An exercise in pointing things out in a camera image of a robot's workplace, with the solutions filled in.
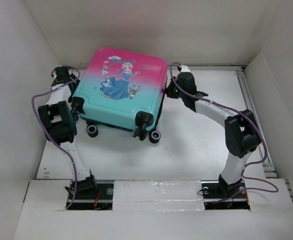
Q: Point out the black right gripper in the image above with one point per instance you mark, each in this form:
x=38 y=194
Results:
x=169 y=91

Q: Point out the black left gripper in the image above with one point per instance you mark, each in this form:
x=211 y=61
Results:
x=73 y=77

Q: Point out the pink and teal suitcase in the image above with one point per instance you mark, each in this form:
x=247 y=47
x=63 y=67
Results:
x=124 y=90

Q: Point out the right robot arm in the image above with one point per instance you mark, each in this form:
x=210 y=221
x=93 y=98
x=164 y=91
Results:
x=240 y=130

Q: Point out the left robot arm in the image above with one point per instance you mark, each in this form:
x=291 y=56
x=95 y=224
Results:
x=58 y=121

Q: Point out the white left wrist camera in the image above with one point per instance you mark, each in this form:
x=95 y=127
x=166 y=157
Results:
x=54 y=81

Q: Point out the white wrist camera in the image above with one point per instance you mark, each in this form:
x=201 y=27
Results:
x=183 y=68
x=54 y=81

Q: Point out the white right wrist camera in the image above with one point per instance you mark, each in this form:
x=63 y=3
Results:
x=183 y=68

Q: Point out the aluminium frame rail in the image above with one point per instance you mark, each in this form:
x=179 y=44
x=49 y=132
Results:
x=267 y=165

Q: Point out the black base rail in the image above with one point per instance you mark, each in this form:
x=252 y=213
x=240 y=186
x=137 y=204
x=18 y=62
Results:
x=207 y=190

